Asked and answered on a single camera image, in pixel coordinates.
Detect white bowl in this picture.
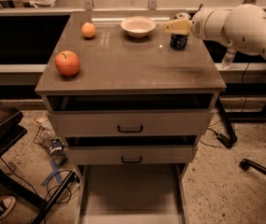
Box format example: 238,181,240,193
120,16,156,38

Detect clear plastic water bottle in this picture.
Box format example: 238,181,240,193
221,48,236,69

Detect red apple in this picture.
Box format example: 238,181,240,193
55,50,80,77

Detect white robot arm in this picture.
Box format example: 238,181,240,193
162,4,266,60

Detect middle grey drawer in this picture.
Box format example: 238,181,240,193
65,135,197,165

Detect wire mesh basket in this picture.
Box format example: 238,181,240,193
33,126,56,149

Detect black floor cable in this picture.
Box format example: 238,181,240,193
44,169,81,205

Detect dark side table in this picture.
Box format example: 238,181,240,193
0,104,76,224

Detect top grey drawer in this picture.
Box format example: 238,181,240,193
49,93,213,137

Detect blue pepsi can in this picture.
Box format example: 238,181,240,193
169,11,192,51

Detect black chair leg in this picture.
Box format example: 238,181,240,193
239,159,266,175

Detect black power adapter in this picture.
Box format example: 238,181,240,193
217,133,232,148

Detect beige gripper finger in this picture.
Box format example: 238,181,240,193
162,19,192,35

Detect orange fruit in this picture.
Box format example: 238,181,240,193
81,22,96,38

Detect grey drawer cabinet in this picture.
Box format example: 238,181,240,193
35,10,227,224

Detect bottom open grey drawer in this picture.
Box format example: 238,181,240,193
75,164,189,224

